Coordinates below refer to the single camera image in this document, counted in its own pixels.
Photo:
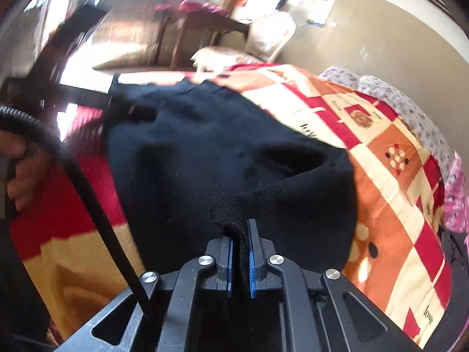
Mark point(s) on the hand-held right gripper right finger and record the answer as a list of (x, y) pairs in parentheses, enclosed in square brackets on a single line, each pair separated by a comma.
[(252, 264)]

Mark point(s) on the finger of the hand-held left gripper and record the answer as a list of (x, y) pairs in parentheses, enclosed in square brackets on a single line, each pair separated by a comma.
[(91, 97)]

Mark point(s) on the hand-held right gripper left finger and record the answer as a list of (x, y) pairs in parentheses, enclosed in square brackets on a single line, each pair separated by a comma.
[(226, 267)]

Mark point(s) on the person's left hand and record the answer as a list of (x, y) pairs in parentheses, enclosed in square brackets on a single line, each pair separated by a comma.
[(29, 179)]

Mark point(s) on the pink patterned cloth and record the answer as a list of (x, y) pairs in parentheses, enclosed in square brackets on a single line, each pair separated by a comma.
[(456, 194)]

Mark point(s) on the white ornate chair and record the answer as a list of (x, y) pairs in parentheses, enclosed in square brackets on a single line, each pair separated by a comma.
[(269, 36)]

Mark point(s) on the person's dark trousers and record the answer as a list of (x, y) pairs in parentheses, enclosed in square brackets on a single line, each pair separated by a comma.
[(22, 293)]

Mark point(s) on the magenta cloth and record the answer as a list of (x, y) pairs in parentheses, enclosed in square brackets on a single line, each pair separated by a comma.
[(194, 7)]

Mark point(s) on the lattice glass door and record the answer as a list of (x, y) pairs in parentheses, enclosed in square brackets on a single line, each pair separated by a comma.
[(128, 36)]

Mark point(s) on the large floral pillow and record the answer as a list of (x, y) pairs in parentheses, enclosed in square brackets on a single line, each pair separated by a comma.
[(403, 106)]

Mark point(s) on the dark wooden table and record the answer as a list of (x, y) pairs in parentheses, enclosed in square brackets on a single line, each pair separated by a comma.
[(205, 29)]

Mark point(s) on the checkered orange red blanket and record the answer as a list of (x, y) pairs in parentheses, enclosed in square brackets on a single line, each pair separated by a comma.
[(384, 198)]

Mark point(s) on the wall calendar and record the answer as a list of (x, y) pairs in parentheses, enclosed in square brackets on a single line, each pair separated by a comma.
[(324, 5)]

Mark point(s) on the black pants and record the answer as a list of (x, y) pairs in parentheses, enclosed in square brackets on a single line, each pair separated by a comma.
[(201, 154)]

